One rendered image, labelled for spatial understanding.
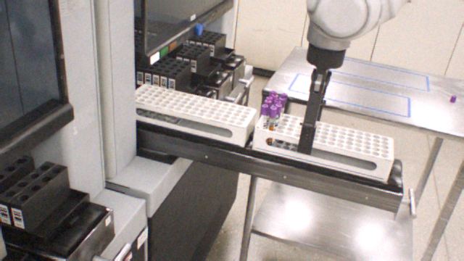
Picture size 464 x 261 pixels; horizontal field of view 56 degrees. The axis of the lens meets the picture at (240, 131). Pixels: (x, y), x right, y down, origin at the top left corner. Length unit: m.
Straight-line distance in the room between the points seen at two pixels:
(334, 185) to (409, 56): 2.42
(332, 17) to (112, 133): 0.51
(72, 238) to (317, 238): 1.01
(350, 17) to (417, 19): 2.61
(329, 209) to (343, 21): 1.17
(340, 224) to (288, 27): 1.95
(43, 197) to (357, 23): 0.54
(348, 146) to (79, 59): 0.56
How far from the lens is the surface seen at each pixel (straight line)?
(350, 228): 1.66
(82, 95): 0.80
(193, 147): 1.00
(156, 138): 1.03
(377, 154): 0.95
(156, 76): 1.15
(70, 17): 0.74
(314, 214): 1.68
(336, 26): 0.64
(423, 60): 3.32
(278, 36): 3.34
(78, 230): 0.76
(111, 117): 0.91
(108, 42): 0.85
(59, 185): 0.79
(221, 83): 1.29
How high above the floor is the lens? 1.33
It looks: 30 degrees down
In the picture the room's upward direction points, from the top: 7 degrees clockwise
